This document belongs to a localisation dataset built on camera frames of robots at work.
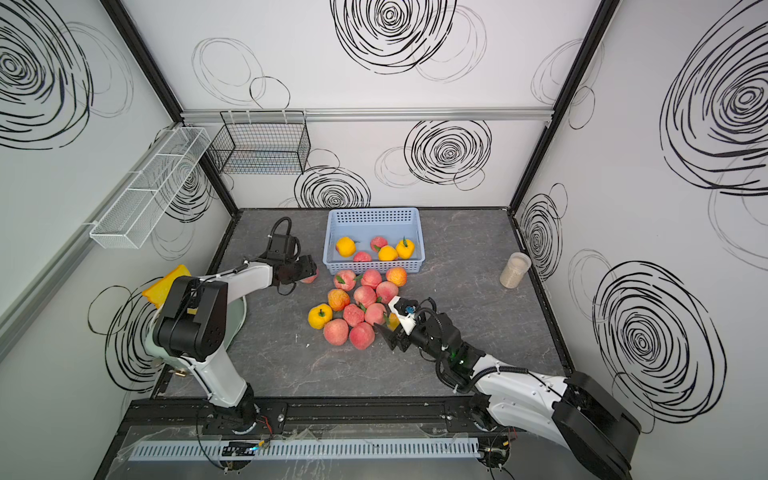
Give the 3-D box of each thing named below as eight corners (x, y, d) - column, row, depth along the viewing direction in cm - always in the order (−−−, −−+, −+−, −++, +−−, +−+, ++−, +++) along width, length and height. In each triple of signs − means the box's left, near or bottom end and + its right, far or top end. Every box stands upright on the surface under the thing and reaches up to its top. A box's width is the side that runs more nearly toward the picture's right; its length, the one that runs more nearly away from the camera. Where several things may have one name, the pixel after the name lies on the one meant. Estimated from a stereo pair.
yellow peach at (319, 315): (309, 331, 89) (306, 324, 85) (313, 311, 94) (309, 303, 90) (330, 331, 89) (328, 324, 85) (333, 311, 94) (331, 303, 90)
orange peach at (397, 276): (395, 291, 98) (396, 283, 94) (385, 280, 100) (385, 271, 96) (408, 282, 100) (409, 274, 96) (397, 271, 103) (398, 263, 99)
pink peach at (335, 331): (324, 347, 86) (321, 340, 82) (327, 324, 91) (325, 316, 87) (347, 347, 86) (345, 340, 82) (349, 324, 91) (347, 316, 87)
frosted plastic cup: (502, 288, 100) (514, 268, 90) (497, 272, 104) (508, 251, 95) (520, 288, 100) (534, 268, 90) (515, 272, 104) (527, 251, 95)
